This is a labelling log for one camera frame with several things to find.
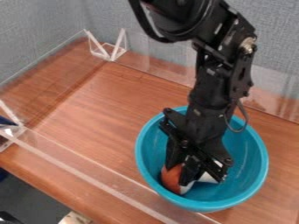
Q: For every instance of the brown and white toy mushroom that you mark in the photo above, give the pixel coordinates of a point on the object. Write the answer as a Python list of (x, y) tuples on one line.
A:
[(171, 180)]

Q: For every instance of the dark blue object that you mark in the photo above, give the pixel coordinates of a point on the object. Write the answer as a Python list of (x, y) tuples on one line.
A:
[(5, 121)]

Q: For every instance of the clear acrylic left barrier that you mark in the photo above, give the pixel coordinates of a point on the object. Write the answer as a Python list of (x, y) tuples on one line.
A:
[(20, 55)]

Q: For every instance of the clear acrylic barrier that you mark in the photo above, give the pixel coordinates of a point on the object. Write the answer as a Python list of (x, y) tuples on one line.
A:
[(171, 61), (20, 55), (85, 175)]

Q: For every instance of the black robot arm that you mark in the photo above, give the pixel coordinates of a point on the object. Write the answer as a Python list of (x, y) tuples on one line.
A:
[(223, 39)]

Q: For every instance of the clear acrylic corner bracket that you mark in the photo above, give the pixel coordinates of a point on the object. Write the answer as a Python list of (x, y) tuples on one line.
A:
[(105, 51)]

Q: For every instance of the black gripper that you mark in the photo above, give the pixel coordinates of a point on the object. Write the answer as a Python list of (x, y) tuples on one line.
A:
[(195, 143)]

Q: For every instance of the clear acrylic front barrier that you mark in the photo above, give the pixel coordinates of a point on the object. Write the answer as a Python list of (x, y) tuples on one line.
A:
[(85, 175)]

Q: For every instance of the clear acrylic back barrier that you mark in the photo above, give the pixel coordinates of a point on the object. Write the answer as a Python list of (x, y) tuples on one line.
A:
[(171, 61)]

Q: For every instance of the blue plastic bowl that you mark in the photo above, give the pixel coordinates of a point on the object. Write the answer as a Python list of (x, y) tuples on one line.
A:
[(205, 197)]

